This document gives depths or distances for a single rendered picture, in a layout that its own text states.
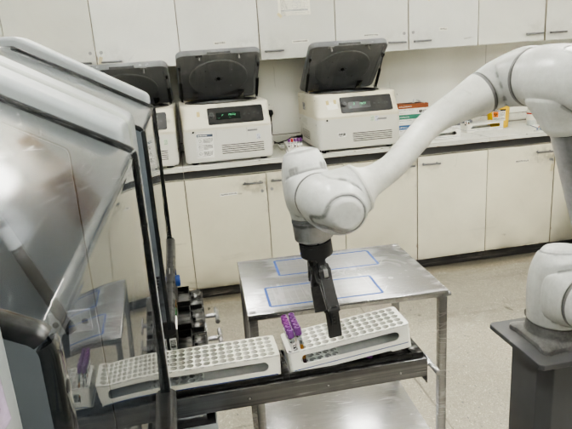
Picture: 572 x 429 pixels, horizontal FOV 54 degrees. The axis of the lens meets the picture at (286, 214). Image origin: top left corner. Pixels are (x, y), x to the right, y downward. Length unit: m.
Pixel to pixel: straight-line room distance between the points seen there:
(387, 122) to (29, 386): 3.07
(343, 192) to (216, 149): 2.54
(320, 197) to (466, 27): 3.32
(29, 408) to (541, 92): 1.12
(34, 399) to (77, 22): 3.02
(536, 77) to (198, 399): 0.99
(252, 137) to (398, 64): 1.42
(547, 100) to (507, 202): 3.00
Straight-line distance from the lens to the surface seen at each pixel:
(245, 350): 1.37
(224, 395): 1.33
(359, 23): 3.97
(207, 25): 3.78
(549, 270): 1.65
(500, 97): 1.38
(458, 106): 1.34
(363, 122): 3.69
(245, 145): 3.54
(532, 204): 4.37
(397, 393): 2.24
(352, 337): 1.34
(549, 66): 1.27
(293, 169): 1.19
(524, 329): 1.77
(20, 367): 1.01
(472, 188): 4.09
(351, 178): 1.07
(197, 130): 3.50
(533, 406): 1.81
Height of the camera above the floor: 1.52
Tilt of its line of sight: 16 degrees down
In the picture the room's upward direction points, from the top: 4 degrees counter-clockwise
